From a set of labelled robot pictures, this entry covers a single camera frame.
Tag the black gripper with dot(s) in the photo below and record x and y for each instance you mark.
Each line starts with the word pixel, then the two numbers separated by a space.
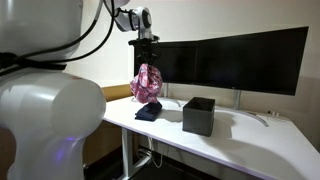
pixel 143 50

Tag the pink patterned cloth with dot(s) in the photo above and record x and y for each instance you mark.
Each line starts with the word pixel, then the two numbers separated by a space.
pixel 147 84

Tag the navy blue cloth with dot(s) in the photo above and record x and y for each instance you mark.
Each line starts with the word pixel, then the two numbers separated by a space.
pixel 149 112

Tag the dark grey storage box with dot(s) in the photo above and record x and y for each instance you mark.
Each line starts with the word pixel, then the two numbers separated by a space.
pixel 198 116

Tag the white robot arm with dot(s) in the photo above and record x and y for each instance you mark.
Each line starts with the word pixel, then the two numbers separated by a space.
pixel 49 112

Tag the brown wooden panel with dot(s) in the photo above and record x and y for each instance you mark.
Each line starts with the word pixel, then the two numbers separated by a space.
pixel 112 133

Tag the silver curved monitor stand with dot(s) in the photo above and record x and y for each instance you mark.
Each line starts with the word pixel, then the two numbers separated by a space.
pixel 246 116

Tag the large black left monitor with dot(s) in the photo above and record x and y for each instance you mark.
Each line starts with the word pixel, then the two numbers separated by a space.
pixel 262 62

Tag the white desk leg frame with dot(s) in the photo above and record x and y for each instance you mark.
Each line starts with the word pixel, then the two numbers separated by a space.
pixel 130 167

